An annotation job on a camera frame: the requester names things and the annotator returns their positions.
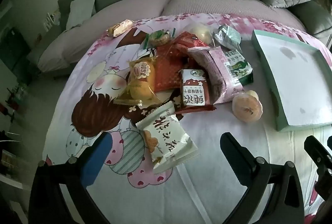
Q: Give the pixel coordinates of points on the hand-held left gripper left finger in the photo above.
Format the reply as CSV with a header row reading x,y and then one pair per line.
x,y
96,159

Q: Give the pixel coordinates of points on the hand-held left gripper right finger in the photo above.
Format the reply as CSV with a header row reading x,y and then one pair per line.
x,y
233,159

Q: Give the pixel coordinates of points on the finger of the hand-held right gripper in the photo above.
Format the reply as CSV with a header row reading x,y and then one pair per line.
x,y
317,152

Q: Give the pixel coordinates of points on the round pastry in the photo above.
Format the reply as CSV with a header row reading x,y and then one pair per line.
x,y
246,107

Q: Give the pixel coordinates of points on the white cracker packet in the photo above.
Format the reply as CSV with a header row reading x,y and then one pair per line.
x,y
168,141

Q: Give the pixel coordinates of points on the green cardboard tray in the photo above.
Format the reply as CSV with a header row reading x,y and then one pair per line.
x,y
293,78

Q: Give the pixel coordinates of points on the red packet with white label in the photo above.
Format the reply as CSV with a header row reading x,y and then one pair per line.
x,y
194,89

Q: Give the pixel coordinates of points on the pink wafer packet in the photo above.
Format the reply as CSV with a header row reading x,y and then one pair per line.
x,y
217,76

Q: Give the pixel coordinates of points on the green bean biscuit packet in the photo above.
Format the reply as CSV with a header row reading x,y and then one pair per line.
x,y
240,68

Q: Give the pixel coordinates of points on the yellow cake packet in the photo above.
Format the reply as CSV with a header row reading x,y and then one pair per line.
x,y
141,78

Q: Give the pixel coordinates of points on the red foil packet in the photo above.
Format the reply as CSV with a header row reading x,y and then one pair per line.
x,y
167,70

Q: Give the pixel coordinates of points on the silver green snack packet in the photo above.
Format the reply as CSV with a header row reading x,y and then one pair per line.
x,y
228,37

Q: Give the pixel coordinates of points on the plain red snack packet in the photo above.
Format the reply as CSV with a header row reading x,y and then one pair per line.
x,y
190,41

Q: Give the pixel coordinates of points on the white bun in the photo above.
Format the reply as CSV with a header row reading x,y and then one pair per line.
x,y
201,31

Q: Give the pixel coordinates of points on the green-edged cookie packet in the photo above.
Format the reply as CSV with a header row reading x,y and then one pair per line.
x,y
158,38

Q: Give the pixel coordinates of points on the printed pink blanket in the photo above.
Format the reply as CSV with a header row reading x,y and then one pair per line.
x,y
181,200

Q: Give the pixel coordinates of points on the small yellow snack packet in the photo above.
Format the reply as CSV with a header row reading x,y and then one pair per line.
x,y
120,28

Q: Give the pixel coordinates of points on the light grey pillow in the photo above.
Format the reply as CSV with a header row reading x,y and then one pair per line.
x,y
80,11

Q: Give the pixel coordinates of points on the striped pink sofa cover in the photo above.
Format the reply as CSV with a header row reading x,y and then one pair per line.
x,y
129,8

